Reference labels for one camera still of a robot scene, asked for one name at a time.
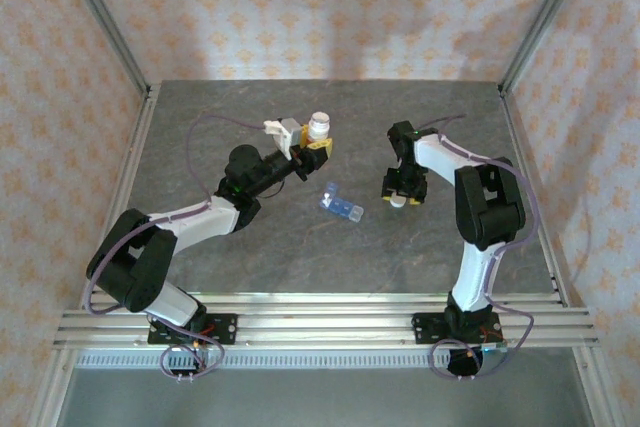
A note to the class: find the aluminium frame post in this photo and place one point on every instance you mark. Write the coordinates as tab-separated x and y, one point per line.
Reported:
106	22
542	22

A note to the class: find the white orange pill bottle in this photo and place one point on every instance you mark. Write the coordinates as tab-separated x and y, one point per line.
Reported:
319	127

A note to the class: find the blue pill organizer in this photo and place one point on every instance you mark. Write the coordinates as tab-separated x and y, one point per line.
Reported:
345	208

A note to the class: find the grey metal panel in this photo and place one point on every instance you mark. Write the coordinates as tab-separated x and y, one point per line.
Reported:
320	397

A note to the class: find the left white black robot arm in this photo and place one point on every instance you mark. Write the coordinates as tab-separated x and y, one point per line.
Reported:
130	257

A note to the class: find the orange patterned white cloth backdrop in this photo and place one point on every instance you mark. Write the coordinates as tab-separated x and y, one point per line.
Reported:
320	7

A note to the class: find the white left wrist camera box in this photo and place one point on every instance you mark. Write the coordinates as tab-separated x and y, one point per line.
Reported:
287	134

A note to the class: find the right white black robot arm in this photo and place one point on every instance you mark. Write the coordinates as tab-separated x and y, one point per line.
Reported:
490	207

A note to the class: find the white bottle cap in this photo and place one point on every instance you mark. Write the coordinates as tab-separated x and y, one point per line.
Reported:
398	202

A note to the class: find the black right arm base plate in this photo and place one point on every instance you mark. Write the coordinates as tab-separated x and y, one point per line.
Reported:
422	329

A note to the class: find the long aluminium mounting rail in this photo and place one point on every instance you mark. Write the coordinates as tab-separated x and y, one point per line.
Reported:
325	327

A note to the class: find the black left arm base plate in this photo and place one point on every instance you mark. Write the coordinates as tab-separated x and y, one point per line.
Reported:
225	329

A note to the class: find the aluminium table side rail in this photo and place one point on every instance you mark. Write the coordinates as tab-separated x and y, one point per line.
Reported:
514	122
134	147

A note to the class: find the small circuit board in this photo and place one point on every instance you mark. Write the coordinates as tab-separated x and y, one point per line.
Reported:
495	347

